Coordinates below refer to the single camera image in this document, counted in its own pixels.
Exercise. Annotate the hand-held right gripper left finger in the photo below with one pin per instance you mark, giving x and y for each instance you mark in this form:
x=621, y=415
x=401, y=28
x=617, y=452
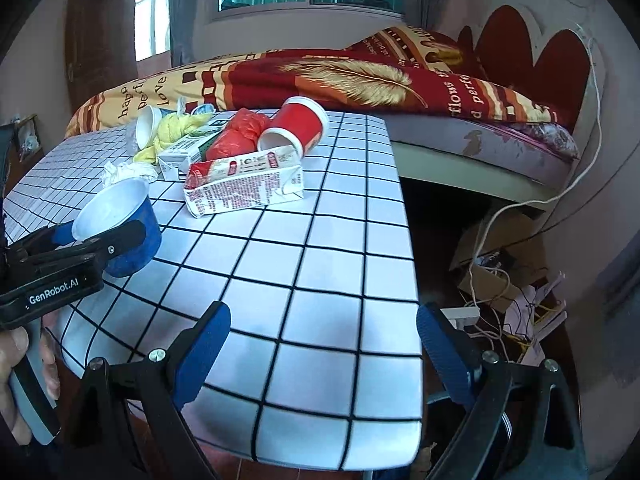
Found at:
x=205, y=355

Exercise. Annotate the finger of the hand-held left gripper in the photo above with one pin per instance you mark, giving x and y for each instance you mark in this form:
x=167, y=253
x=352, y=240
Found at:
x=62, y=233
x=107, y=245

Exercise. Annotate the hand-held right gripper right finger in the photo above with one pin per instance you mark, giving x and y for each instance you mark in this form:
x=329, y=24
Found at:
x=445, y=355

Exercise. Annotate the blue cup with white inside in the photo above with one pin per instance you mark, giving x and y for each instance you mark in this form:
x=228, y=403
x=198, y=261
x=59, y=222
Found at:
x=135, y=255

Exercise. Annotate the green and white carton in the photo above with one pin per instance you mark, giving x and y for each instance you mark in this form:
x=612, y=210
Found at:
x=180, y=155

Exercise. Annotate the yellow cloth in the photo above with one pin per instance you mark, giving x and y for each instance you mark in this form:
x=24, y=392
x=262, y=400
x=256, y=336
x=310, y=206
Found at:
x=172, y=127

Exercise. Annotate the person's left hand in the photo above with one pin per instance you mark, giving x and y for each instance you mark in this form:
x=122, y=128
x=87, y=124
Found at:
x=11, y=350

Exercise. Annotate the white power strip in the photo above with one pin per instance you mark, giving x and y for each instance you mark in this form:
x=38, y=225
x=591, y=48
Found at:
x=460, y=315

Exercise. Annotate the crumpled white tissue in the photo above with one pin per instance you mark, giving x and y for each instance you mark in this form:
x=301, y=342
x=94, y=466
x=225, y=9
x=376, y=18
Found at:
x=120, y=172

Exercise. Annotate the cardboard box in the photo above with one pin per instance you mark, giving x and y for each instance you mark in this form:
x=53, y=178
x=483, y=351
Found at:
x=480, y=280

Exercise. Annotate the pink paper scraps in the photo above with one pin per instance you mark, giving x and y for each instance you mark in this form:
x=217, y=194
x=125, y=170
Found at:
x=520, y=315

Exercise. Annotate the small white cup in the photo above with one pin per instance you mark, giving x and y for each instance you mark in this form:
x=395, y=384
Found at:
x=146, y=127

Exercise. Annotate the white grid tablecloth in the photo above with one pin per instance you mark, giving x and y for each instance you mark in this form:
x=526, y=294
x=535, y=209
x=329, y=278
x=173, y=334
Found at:
x=310, y=270

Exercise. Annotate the red and white carton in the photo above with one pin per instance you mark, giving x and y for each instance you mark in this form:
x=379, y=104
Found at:
x=235, y=190

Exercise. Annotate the crumpled blue white wrapper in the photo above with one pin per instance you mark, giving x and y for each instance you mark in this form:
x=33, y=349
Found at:
x=204, y=108

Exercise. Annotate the red plastic bag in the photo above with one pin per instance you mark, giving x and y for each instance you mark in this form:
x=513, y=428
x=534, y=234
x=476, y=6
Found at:
x=235, y=135

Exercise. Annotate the brown wooden door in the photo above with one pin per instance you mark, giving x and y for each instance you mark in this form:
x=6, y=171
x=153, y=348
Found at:
x=100, y=35

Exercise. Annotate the purple bed mattress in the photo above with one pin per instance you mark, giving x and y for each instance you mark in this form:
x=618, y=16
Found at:
x=450, y=145

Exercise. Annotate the narrow window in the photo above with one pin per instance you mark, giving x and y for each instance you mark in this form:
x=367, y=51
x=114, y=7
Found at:
x=152, y=25

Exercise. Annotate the red paper cup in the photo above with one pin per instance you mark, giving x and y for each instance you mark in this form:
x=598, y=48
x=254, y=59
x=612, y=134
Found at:
x=295, y=120

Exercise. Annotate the floral pillow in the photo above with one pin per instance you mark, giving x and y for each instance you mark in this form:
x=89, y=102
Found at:
x=547, y=140

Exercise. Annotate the red and yellow printed blanket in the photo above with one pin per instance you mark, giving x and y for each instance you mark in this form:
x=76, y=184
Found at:
x=350, y=75

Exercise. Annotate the red and white headboard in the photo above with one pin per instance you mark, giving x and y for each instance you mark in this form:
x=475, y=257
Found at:
x=505, y=45

